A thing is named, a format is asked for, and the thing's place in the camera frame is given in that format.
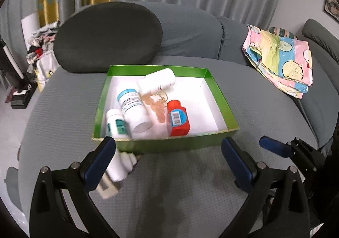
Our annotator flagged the gray sofa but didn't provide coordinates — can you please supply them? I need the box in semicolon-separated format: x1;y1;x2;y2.
0;1;339;238

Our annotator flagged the small white bottle teal label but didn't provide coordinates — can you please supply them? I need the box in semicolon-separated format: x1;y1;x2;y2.
106;109;132;139

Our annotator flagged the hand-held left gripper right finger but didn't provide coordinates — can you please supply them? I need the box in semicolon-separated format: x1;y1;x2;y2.
220;137;311;238

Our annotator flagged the small white squeeze bottle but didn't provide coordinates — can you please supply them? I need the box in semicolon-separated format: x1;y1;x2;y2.
106;145;138;183

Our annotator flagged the green cardboard box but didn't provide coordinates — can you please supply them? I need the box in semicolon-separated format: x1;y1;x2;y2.
91;65;240;155

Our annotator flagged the black box on floor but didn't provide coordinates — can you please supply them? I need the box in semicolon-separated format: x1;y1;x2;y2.
11;82;38;109

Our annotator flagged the red bottle blue label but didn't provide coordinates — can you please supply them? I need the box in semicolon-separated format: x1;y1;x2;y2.
166;100;191;137

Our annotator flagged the pile of clothes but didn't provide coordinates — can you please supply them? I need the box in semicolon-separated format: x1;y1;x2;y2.
26;22;63;93

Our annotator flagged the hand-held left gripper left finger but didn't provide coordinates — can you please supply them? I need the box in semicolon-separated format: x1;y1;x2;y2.
29;136;117;238

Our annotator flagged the framed wall picture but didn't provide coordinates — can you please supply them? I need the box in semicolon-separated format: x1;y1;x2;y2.
324;0;339;20

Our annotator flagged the white bottle orange label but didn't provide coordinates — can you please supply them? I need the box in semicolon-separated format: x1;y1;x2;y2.
138;68;176;95

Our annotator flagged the translucent beige hair clip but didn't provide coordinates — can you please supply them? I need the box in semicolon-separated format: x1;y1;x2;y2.
96;172;122;199

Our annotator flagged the large white medicine bottle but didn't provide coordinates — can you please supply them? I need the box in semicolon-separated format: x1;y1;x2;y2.
117;89;153;133

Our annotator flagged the orange translucent hair clip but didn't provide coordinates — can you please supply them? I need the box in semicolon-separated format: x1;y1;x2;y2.
140;91;170;124

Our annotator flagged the black round cushion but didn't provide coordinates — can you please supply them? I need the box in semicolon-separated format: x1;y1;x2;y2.
54;2;163;74

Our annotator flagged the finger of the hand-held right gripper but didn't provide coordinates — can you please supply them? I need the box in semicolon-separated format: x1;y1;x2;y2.
259;136;327;175

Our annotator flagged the pastel cartoon printed cloth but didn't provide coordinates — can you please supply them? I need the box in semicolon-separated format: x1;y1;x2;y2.
242;25;313;99

